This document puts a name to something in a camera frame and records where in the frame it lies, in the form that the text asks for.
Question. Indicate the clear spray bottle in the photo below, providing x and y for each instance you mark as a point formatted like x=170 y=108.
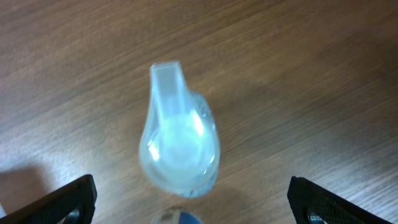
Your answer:
x=179 y=149

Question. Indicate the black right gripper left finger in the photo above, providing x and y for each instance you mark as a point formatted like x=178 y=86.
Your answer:
x=73 y=203

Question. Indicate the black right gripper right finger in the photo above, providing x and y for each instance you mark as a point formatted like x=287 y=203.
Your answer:
x=311 y=203

